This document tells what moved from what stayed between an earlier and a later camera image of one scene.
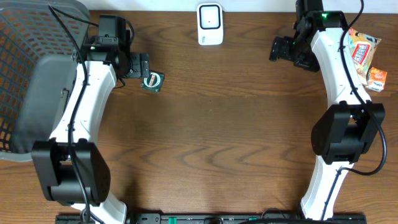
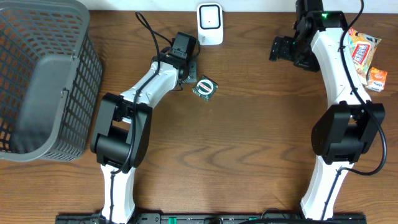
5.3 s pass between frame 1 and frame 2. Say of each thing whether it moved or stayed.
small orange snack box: stayed
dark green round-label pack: moved
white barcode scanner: stayed
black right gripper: stayed
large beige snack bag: stayed
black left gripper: moved
